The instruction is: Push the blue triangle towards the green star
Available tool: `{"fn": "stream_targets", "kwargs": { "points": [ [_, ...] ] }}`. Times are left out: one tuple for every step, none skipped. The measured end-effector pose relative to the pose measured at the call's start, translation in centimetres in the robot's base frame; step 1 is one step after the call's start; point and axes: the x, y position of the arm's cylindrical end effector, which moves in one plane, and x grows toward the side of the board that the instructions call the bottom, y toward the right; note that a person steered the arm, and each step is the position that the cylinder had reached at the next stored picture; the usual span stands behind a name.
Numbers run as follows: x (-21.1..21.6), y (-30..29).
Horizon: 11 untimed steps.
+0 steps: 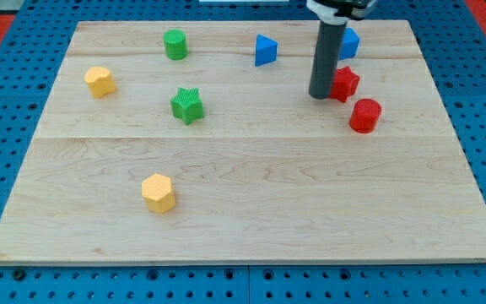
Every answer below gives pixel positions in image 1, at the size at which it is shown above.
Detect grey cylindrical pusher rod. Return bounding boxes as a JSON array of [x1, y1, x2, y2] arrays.
[[308, 21, 347, 100]]

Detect white black robot end mount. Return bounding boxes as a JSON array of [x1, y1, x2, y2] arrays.
[[306, 0, 377, 24]]

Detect blue triangle block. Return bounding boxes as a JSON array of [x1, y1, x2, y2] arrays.
[[255, 35, 278, 67]]

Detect red star block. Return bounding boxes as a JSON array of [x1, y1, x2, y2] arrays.
[[329, 67, 360, 103]]

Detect green star block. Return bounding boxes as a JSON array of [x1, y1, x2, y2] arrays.
[[170, 88, 204, 125]]

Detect blue cube block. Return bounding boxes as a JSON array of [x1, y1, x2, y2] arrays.
[[339, 28, 360, 60]]

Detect red cylinder block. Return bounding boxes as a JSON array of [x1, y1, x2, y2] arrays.
[[349, 99, 382, 133]]

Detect green cylinder block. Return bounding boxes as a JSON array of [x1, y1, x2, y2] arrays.
[[163, 29, 187, 61]]

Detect light wooden board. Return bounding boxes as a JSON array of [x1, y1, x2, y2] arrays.
[[0, 20, 486, 266]]

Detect yellow hexagon block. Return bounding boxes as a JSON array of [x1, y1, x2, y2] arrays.
[[142, 173, 176, 214]]

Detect yellow heart block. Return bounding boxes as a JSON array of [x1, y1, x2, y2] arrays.
[[84, 66, 117, 98]]

